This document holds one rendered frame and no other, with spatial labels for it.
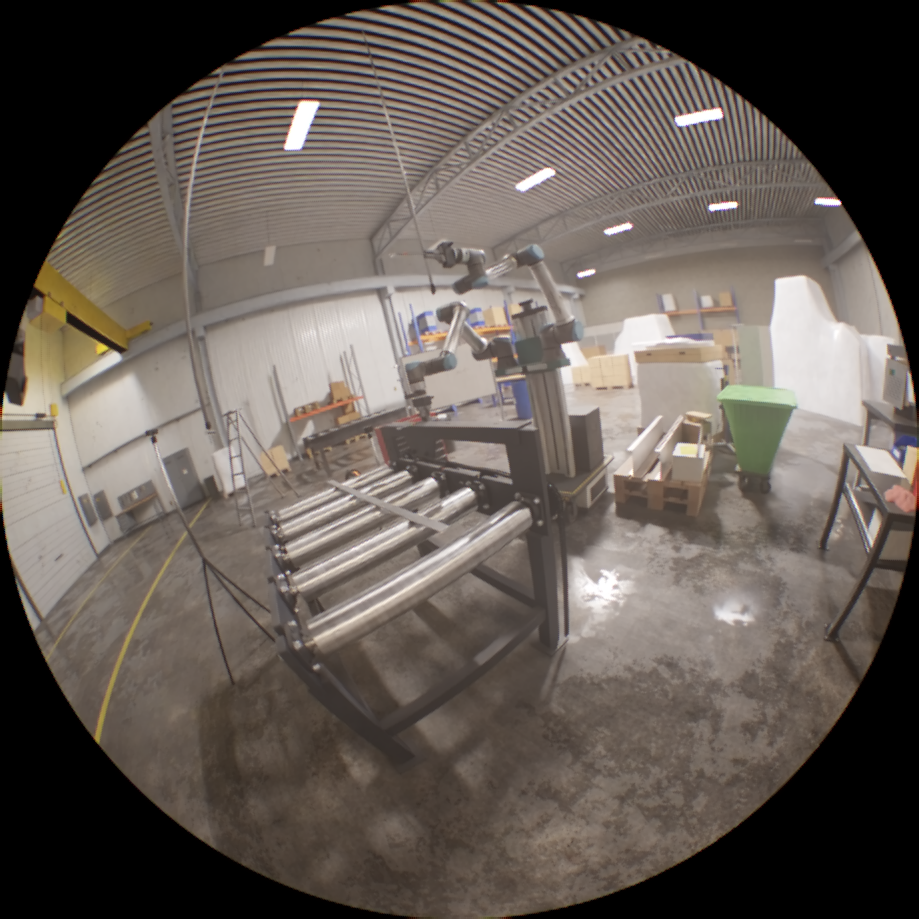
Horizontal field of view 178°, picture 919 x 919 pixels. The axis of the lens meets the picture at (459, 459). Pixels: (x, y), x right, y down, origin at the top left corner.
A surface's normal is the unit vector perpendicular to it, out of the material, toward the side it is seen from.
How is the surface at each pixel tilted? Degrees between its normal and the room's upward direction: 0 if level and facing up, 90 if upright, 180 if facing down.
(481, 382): 90
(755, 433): 100
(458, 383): 90
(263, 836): 0
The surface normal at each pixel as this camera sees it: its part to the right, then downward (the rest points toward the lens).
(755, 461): -0.79, 0.50
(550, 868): -0.23, -0.93
